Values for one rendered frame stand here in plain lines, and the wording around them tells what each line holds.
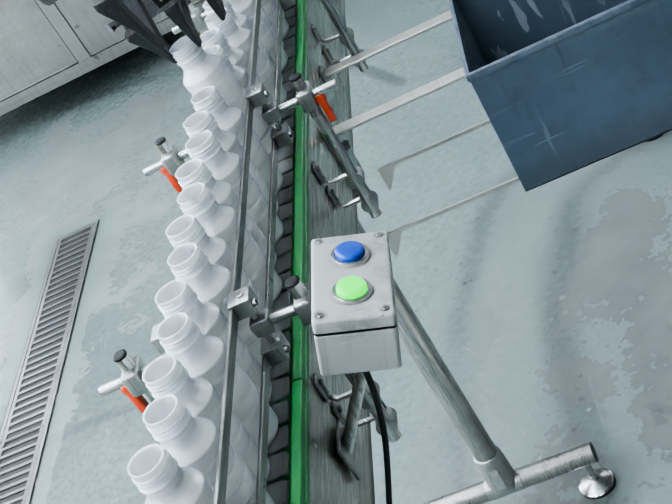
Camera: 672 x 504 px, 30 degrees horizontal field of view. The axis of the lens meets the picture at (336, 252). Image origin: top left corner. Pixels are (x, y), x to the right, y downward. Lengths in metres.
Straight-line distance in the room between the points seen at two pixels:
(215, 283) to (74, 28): 3.81
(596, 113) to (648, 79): 0.09
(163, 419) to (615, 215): 2.04
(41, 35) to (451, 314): 2.61
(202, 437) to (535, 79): 0.87
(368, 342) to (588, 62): 0.74
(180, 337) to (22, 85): 4.07
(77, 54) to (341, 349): 4.00
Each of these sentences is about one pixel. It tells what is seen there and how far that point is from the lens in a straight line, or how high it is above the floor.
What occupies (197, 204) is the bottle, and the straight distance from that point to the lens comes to 1.39.
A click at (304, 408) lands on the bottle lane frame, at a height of 0.99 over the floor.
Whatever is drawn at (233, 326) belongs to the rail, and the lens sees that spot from 1.26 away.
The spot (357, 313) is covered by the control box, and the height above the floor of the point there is 1.11.
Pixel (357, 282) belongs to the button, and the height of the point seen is 1.12.
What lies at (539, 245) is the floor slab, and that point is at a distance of 3.04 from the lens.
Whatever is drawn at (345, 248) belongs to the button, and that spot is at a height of 1.12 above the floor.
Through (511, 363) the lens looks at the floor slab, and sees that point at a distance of 2.77.
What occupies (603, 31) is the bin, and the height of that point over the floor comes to 0.92.
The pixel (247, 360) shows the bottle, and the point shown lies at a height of 1.06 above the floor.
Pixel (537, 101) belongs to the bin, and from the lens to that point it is 1.82.
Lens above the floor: 1.77
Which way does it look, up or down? 31 degrees down
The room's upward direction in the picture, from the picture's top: 32 degrees counter-clockwise
